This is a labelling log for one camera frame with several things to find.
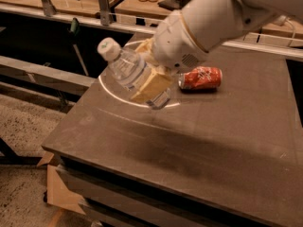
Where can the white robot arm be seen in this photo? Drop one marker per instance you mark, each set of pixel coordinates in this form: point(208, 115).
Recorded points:
point(213, 22)

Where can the metal frame rail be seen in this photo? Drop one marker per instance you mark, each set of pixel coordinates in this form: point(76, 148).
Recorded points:
point(45, 76)

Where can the clear bottle with blue label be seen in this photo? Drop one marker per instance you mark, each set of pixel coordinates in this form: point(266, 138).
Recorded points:
point(126, 66)

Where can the metal bracket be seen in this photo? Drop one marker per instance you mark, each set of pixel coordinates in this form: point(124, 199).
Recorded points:
point(105, 12)
point(48, 8)

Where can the wooden corner block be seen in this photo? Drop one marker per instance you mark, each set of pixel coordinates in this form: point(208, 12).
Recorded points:
point(57, 193)

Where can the left metal bracket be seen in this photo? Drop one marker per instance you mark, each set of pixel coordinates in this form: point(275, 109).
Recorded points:
point(48, 8)

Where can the green handled screwdriver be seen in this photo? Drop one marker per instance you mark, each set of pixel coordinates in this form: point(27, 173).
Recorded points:
point(74, 31)

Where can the red soda can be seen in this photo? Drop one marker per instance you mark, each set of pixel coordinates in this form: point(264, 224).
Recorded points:
point(201, 78)

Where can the middle metal bracket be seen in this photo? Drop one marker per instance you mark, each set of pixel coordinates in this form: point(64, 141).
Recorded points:
point(105, 12)

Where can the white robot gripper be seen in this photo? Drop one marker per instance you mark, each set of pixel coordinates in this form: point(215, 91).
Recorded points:
point(174, 44)

